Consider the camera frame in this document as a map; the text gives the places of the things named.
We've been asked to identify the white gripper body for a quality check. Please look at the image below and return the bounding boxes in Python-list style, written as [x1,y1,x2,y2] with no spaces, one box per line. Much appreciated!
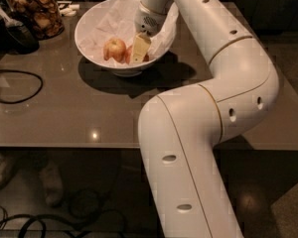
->
[134,3,167,38]

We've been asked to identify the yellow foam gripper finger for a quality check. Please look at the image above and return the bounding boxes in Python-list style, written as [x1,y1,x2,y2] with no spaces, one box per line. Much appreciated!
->
[130,33,151,64]

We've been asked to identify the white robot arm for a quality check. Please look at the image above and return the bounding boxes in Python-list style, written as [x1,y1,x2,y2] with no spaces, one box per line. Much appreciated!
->
[135,0,279,238]

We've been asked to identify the yellow red apple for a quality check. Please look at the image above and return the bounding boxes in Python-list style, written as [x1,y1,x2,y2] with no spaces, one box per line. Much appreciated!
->
[103,38,126,62]

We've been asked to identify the white ceramic bowl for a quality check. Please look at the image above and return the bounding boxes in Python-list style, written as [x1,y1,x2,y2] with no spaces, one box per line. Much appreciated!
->
[74,0,178,78]

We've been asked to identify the white paper liner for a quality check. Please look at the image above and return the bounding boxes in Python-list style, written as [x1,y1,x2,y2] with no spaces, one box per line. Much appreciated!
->
[78,0,180,68]

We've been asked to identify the small white items on table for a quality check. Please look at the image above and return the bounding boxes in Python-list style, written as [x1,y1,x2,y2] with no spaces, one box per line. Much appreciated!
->
[59,4,79,17]

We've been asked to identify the glass jar of chips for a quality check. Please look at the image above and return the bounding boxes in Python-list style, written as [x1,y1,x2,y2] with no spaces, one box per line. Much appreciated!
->
[7,0,65,40]

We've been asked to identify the right white shoe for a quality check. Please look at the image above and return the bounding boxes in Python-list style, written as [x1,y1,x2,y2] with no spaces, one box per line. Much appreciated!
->
[39,161,64,207]

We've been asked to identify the white shoe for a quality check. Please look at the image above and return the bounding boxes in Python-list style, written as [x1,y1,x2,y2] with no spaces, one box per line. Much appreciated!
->
[0,153,18,188]
[39,161,64,207]

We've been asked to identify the left white shoe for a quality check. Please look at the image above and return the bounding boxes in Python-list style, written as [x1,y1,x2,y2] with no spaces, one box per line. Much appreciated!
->
[0,153,18,188]

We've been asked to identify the black scoop with handle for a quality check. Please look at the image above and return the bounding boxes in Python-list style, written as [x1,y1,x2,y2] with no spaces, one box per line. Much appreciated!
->
[0,6,40,55]

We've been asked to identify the black cable loop on table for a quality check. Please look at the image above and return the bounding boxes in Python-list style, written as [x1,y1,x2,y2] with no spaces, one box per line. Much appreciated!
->
[0,69,45,105]

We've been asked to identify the black cables on floor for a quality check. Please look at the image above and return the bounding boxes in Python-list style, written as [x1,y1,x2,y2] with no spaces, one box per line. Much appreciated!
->
[0,185,127,238]

